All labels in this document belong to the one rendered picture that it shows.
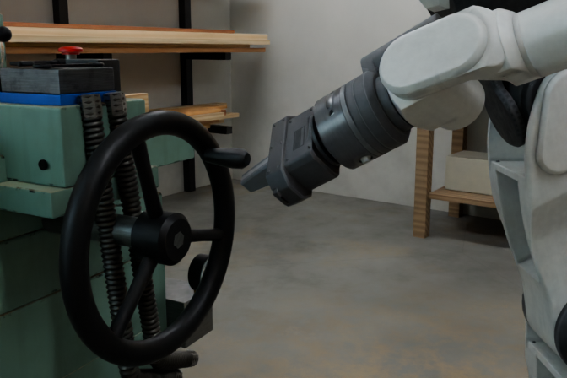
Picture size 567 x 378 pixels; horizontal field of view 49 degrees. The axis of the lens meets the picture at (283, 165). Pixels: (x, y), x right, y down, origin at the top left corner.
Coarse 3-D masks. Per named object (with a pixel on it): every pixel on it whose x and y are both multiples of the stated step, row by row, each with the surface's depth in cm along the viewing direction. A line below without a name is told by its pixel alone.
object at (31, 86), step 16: (112, 64) 79; (16, 80) 71; (32, 80) 70; (48, 80) 69; (64, 80) 69; (80, 80) 71; (96, 80) 73; (112, 80) 75; (0, 96) 73; (16, 96) 72; (32, 96) 70; (48, 96) 69; (64, 96) 69
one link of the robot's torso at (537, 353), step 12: (528, 324) 104; (528, 336) 105; (528, 348) 104; (540, 348) 102; (528, 360) 105; (540, 360) 100; (552, 360) 98; (528, 372) 105; (540, 372) 102; (552, 372) 96; (564, 372) 95
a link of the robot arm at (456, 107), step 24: (384, 48) 67; (360, 96) 64; (384, 96) 64; (432, 96) 61; (456, 96) 63; (480, 96) 66; (360, 120) 64; (384, 120) 64; (408, 120) 64; (432, 120) 65; (456, 120) 66; (384, 144) 65
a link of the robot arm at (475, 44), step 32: (416, 32) 60; (448, 32) 58; (480, 32) 56; (512, 32) 56; (384, 64) 62; (416, 64) 59; (448, 64) 57; (480, 64) 56; (512, 64) 56; (416, 96) 60
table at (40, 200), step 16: (160, 144) 97; (176, 144) 101; (0, 160) 72; (160, 160) 98; (176, 160) 101; (0, 176) 72; (112, 176) 76; (0, 192) 71; (16, 192) 70; (32, 192) 68; (48, 192) 67; (64, 192) 69; (112, 192) 75; (0, 208) 71; (16, 208) 70; (32, 208) 69; (48, 208) 68; (64, 208) 69
